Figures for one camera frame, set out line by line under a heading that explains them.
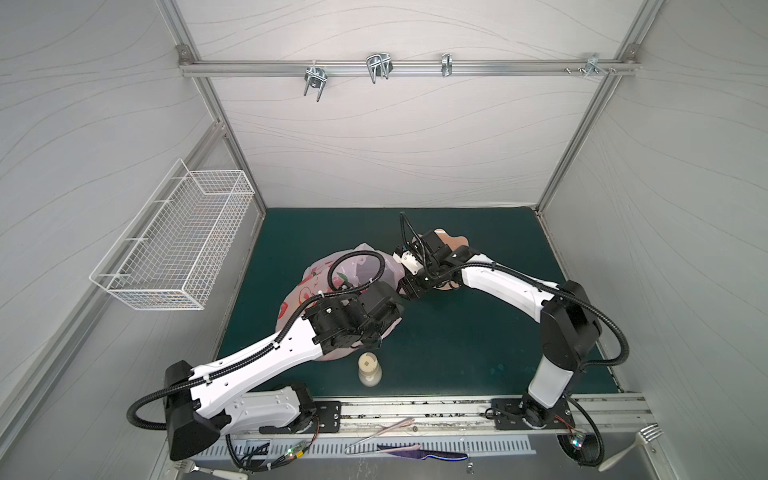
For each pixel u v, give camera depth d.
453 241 1.05
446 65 0.78
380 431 0.72
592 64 0.77
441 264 0.66
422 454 0.69
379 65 0.77
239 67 0.80
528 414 0.66
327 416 0.74
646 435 0.71
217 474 0.66
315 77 0.79
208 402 0.39
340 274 0.73
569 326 0.47
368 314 0.51
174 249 0.69
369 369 0.72
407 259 0.78
